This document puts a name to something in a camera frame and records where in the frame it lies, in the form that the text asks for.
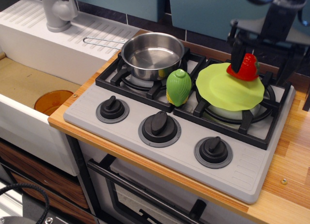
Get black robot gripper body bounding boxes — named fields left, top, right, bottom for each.
left=228, top=0, right=310, bottom=48

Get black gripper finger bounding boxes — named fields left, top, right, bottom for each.
left=231, top=39, right=246, bottom=73
left=276, top=48, right=304, bottom=85

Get red toy strawberry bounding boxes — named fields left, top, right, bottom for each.
left=226, top=53, right=260, bottom=81

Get green toy corncob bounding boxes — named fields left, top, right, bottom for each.
left=166, top=69, right=191, bottom=107

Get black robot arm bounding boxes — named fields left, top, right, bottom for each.
left=227, top=0, right=310, bottom=85

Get light green plate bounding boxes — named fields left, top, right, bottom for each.
left=196, top=63, right=265, bottom=112

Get stainless steel pan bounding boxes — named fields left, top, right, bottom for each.
left=83, top=32, right=185, bottom=81

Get black right stove knob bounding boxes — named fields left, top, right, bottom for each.
left=194, top=136, right=233, bottom=169

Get black stove knob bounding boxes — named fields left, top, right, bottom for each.
left=194, top=136, right=233, bottom=169
left=95, top=96, right=129, bottom=124
left=138, top=111, right=181, bottom=148

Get grey toy stove top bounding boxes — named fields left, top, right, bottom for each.
left=63, top=50, right=296, bottom=205

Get black middle stove knob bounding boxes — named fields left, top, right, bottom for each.
left=138, top=111, right=181, bottom=148

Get black left stove knob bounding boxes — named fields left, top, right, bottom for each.
left=95, top=96, right=129, bottom=124

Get black right burner grate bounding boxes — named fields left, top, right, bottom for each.
left=173, top=59, right=295, bottom=150

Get black burner grate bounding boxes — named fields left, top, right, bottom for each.
left=95, top=48, right=207, bottom=112
left=173, top=59, right=295, bottom=150

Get black left burner grate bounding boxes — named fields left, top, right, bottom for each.
left=95, top=48, right=207, bottom=112

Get grey toy faucet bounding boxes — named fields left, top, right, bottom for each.
left=42, top=0, right=78, bottom=32

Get toy oven door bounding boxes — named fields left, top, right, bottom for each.
left=79, top=142, right=251, bottom=224

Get orange plastic cup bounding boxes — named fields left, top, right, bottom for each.
left=34, top=90, right=73, bottom=116

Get white toy sink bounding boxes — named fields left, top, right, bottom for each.
left=0, top=0, right=138, bottom=176

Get wooden drawer fronts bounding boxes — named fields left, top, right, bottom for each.
left=0, top=139, right=96, bottom=224

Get black cable lower left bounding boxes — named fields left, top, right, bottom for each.
left=0, top=183, right=50, bottom=224

